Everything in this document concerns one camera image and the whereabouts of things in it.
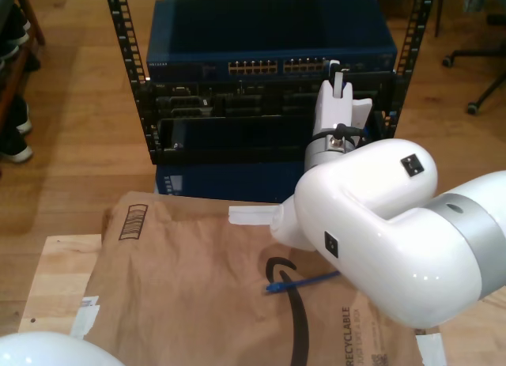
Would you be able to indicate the black rack server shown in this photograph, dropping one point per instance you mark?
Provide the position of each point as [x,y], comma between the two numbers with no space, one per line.
[237,105]

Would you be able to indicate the blue cabinet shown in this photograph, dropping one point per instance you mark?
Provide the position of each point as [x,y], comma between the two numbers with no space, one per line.
[237,180]

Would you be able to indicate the black metal furniture leg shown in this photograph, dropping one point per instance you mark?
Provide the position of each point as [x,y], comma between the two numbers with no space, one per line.
[437,14]

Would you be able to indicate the long white tape strip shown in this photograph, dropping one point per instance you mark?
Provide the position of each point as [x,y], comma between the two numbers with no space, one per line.
[253,215]

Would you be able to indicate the black office chair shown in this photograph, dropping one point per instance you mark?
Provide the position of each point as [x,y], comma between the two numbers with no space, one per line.
[474,51]

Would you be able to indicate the brown paper mailer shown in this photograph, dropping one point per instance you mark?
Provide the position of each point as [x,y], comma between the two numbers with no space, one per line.
[178,302]

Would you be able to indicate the white tape patch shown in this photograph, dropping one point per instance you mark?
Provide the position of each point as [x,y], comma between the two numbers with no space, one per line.
[85,320]
[433,348]

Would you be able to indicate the dark navy shoe white sole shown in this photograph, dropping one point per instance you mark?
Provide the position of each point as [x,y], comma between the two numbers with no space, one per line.
[17,154]
[20,26]
[23,125]
[10,50]

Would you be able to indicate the blue network switch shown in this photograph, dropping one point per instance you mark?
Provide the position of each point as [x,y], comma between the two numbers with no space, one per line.
[257,26]

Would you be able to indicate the black rack frame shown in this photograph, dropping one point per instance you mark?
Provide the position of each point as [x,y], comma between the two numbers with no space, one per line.
[143,105]

